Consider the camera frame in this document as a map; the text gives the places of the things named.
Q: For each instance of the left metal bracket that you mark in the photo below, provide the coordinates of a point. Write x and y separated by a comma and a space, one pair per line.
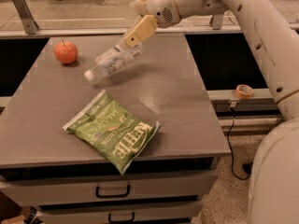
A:
29, 24

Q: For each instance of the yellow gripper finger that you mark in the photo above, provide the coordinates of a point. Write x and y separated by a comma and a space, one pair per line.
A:
140, 7
142, 29

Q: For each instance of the lower grey drawer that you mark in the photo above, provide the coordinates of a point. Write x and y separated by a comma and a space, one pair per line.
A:
147, 213

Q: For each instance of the clear plastic water bottle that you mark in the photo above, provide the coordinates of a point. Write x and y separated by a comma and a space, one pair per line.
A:
111, 61

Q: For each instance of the green kettle chips bag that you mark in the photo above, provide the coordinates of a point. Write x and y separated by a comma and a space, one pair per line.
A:
118, 135

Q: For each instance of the orange tape roll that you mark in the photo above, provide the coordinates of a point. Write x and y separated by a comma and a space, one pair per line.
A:
243, 91

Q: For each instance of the right metal bracket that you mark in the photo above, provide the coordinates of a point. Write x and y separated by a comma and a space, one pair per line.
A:
216, 21

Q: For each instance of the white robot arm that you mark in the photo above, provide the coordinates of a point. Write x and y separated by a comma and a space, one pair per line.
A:
274, 182

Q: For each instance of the upper grey drawer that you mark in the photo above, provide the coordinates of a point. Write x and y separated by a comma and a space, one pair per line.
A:
109, 188

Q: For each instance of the grey drawer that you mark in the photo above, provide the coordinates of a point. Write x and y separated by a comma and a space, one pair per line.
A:
147, 213
109, 188

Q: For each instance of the red apple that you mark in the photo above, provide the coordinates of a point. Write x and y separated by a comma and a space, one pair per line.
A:
66, 52

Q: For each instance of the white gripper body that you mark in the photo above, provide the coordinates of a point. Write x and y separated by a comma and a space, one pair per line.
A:
161, 6

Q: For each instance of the metal bracket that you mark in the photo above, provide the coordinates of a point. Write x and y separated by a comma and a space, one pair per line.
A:
29, 24
216, 21

